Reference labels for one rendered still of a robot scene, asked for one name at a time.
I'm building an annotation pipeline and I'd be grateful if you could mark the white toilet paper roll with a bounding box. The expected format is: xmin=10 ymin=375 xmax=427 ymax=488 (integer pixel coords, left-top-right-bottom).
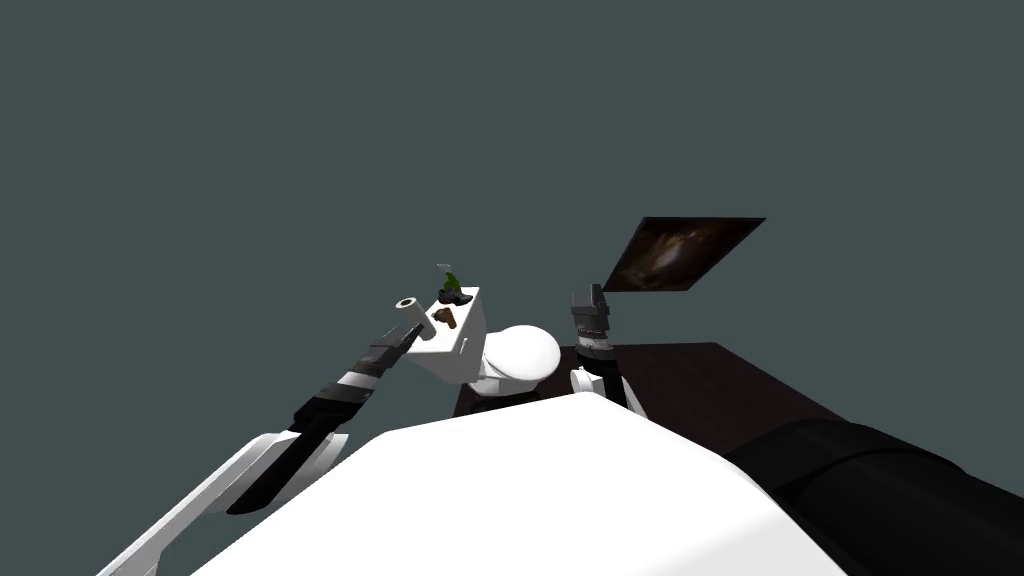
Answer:
xmin=395 ymin=295 xmax=438 ymax=343

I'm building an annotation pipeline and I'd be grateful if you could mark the dark framed wall picture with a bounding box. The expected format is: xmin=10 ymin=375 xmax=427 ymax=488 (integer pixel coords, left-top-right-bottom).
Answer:
xmin=601 ymin=215 xmax=769 ymax=294

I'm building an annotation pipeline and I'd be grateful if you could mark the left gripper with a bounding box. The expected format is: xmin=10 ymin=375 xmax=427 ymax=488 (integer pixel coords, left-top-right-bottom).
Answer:
xmin=369 ymin=323 xmax=426 ymax=363

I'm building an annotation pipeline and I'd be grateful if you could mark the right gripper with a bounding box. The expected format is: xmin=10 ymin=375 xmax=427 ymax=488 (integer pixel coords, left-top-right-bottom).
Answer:
xmin=571 ymin=283 xmax=611 ymax=329

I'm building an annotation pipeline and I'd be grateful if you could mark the green plant in black pot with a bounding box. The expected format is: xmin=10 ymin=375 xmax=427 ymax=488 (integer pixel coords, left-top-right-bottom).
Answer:
xmin=435 ymin=263 xmax=475 ymax=306

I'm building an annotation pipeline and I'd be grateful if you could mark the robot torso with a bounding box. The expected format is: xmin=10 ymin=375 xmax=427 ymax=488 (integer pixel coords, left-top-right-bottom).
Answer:
xmin=190 ymin=391 xmax=851 ymax=576

